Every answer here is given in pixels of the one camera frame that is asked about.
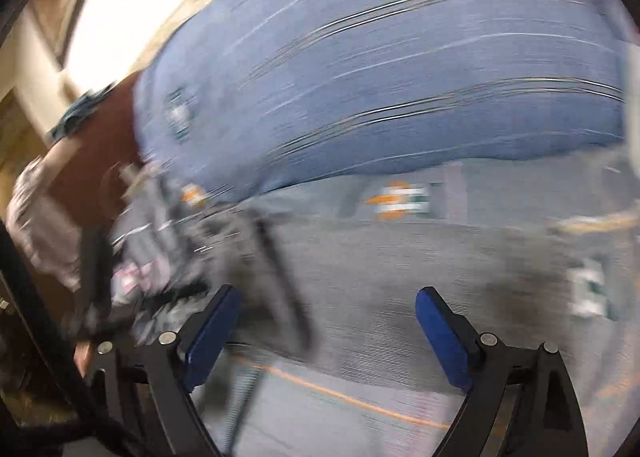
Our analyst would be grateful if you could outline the grey denim pants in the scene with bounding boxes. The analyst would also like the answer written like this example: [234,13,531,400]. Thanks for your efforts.
[213,216,636,391]

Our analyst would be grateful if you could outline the grey patterned bed sheet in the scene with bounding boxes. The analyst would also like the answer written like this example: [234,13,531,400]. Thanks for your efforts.
[109,146,640,457]

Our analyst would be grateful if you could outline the pinkish grey draped cloth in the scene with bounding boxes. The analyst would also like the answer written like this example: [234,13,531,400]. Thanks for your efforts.
[6,157,80,291]

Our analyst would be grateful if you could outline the brown wooden headboard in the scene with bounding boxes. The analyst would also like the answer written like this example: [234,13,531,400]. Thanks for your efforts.
[39,72,141,340]

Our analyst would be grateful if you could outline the teal cloth on headboard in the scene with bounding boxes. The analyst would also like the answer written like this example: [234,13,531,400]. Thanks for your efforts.
[47,84,115,146]

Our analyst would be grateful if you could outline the blue plaid pillow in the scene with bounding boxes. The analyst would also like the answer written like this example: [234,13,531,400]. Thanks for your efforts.
[134,0,626,202]

